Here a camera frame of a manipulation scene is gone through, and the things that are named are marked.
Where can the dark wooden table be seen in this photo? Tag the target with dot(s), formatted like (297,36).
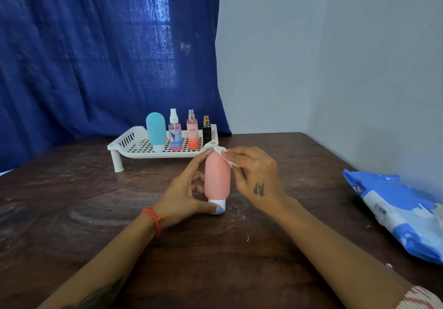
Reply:
(214,267)

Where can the pink squeeze bottle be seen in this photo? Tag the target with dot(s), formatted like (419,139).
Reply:
(217,180)

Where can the patterned right sleeve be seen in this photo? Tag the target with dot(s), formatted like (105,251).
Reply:
(420,300)

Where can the black perfume bottle gold cap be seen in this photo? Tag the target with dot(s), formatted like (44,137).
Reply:
(207,130)

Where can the person's left hand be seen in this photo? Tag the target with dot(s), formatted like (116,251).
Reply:
(180,198)

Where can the person's left forearm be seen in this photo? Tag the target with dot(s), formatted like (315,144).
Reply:
(100,270)

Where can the teal squeeze bottle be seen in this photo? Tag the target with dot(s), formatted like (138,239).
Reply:
(156,129)

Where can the pink spray bottle white cap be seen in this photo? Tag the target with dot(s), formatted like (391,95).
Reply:
(175,134)

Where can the blue white wet wipes pack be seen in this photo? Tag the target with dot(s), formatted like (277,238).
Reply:
(391,208)

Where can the white wet wipe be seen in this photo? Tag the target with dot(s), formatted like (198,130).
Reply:
(221,153)

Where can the white perforated plastic rack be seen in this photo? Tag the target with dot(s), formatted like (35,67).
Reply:
(135,146)

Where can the person's right hand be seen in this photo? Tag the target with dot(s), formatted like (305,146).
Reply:
(259,180)

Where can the dark blue curtain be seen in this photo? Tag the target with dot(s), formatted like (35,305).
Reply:
(93,49)

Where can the orange spray bottle silver cap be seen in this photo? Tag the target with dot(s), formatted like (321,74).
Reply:
(192,132)

